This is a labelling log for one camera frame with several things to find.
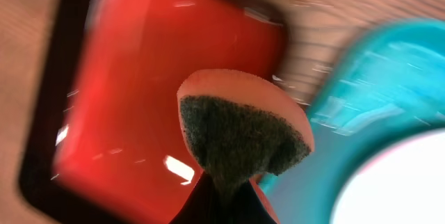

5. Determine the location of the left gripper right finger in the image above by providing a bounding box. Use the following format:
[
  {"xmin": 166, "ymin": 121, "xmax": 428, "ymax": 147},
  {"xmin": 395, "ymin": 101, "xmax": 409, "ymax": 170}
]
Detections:
[{"xmin": 232, "ymin": 180, "xmax": 278, "ymax": 224}]

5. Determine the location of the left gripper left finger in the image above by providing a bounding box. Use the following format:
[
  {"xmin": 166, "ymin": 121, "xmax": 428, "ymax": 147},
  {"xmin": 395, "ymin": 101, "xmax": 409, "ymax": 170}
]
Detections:
[{"xmin": 170, "ymin": 173, "xmax": 221, "ymax": 224}]

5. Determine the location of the red black tray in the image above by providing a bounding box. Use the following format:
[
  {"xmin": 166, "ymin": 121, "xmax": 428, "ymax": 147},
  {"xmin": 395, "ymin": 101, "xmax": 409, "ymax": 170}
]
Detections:
[{"xmin": 18, "ymin": 0, "xmax": 289, "ymax": 223}]

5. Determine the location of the blue plastic tray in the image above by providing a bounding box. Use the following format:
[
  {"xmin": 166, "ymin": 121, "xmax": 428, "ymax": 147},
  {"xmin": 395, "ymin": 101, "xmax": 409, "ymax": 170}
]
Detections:
[{"xmin": 261, "ymin": 19, "xmax": 444, "ymax": 224}]

